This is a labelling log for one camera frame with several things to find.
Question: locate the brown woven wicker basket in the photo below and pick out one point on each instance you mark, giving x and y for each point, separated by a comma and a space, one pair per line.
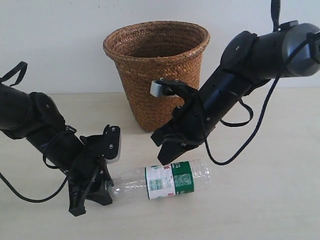
148, 51

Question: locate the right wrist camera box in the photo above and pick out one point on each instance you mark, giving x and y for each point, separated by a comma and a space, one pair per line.
171, 88

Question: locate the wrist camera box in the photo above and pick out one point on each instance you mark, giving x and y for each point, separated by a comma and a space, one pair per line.
171, 88
112, 143

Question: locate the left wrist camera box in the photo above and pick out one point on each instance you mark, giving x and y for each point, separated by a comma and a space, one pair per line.
112, 143

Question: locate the clear plastic bottle green label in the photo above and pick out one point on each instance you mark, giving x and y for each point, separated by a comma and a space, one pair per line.
160, 181

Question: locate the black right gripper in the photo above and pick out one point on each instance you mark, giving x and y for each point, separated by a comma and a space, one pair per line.
189, 124

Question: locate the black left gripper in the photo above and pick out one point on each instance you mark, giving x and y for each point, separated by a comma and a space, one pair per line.
84, 157

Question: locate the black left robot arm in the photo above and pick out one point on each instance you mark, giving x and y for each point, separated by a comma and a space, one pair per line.
35, 117

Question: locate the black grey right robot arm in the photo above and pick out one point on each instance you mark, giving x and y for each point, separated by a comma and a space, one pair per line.
248, 62

